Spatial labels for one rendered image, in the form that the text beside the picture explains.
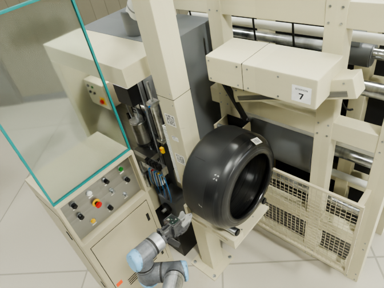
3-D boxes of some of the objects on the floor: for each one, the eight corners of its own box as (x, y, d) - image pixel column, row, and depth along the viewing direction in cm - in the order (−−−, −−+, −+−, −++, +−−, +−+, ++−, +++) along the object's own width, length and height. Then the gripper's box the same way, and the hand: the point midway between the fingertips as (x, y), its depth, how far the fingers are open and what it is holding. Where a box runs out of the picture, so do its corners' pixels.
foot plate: (190, 263, 274) (190, 262, 272) (210, 240, 287) (210, 239, 286) (215, 281, 258) (214, 280, 256) (234, 256, 271) (234, 255, 270)
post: (201, 262, 273) (100, -106, 116) (211, 250, 280) (128, -112, 123) (213, 270, 265) (122, -111, 109) (223, 258, 272) (151, -117, 115)
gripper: (165, 236, 142) (197, 208, 154) (151, 227, 147) (183, 200, 159) (167, 249, 147) (198, 221, 159) (154, 239, 152) (185, 212, 164)
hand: (190, 216), depth 160 cm, fingers closed
